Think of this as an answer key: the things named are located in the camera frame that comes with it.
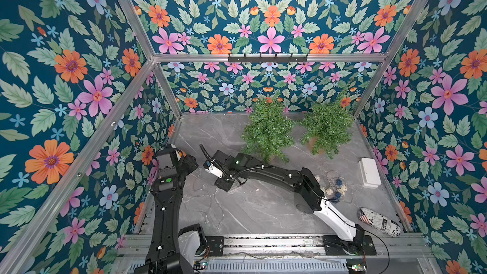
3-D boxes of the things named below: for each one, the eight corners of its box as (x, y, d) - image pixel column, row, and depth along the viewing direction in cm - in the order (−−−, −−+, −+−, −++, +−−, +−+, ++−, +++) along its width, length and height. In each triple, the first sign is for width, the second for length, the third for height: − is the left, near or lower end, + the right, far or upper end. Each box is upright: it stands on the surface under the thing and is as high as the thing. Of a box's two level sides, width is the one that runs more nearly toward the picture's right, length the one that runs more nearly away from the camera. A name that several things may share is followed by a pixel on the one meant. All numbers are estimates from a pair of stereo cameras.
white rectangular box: (362, 188, 91) (366, 183, 87) (356, 161, 100) (360, 156, 96) (376, 190, 90) (381, 185, 86) (369, 163, 100) (374, 158, 96)
